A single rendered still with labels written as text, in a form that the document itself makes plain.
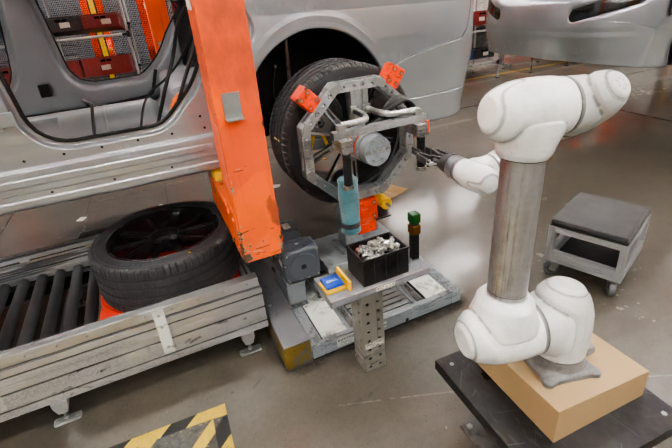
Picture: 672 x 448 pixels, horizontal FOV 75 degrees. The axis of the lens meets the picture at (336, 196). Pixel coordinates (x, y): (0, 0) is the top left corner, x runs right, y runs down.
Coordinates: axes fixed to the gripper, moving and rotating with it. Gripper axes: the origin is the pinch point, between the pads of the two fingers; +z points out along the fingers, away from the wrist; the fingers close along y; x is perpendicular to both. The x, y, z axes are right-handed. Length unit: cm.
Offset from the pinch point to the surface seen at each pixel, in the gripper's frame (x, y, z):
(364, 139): 6.8, -21.0, 9.9
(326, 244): -61, -29, 47
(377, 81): 26.9, -7.9, 20.5
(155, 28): 46, -75, 279
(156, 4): 64, -70, 279
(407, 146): -5.3, 6.6, 20.7
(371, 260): -27, -38, -24
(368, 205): -29.2, -16.0, 19.7
